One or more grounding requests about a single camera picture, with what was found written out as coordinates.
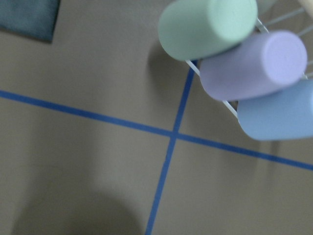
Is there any purple pastel cup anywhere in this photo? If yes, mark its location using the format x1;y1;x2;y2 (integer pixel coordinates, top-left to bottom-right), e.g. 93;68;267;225
200;30;308;101

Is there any grey folded cloth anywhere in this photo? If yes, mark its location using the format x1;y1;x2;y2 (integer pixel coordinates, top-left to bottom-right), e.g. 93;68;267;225
0;0;60;42

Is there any green pastel cup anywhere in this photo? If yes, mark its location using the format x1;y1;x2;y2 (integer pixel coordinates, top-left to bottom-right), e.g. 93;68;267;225
157;0;258;61

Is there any white wire cup rack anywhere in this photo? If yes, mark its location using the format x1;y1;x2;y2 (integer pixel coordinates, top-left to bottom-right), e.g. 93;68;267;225
185;5;313;119

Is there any blue pastel cup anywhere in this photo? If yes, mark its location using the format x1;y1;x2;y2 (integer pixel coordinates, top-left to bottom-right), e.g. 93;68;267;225
237;79;313;141

